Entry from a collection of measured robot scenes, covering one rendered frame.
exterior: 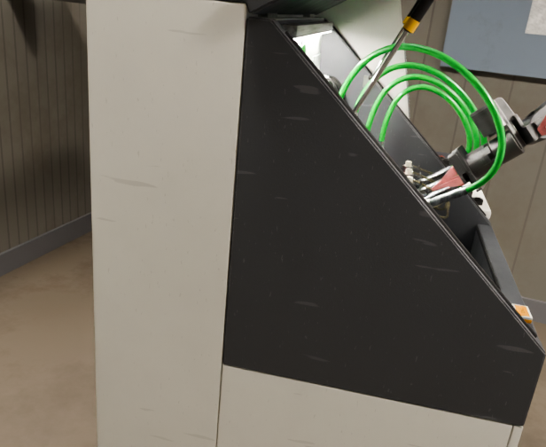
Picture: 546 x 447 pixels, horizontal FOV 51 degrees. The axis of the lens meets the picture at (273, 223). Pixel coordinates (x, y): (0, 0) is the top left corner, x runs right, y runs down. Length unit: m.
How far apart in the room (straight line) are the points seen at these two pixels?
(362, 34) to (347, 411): 0.98
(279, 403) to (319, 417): 0.08
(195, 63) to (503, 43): 2.23
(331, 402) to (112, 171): 0.61
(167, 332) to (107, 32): 0.58
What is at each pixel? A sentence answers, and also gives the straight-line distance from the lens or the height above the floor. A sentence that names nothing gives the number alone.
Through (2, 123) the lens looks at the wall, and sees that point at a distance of 3.16.
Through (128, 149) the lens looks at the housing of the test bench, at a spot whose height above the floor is 1.20.
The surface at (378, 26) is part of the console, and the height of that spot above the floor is 1.44.
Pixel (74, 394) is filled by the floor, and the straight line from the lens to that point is 2.41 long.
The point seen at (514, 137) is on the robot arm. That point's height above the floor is 1.26.
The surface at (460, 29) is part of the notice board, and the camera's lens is 3.05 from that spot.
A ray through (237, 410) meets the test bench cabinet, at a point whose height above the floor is 0.69.
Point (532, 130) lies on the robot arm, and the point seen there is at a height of 1.28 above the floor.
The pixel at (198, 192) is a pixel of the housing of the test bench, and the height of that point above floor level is 1.15.
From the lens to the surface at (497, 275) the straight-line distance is 1.38.
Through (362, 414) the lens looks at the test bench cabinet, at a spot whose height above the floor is 0.74.
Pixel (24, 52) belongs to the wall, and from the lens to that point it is 3.23.
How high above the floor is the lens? 1.47
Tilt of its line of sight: 21 degrees down
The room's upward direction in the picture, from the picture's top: 6 degrees clockwise
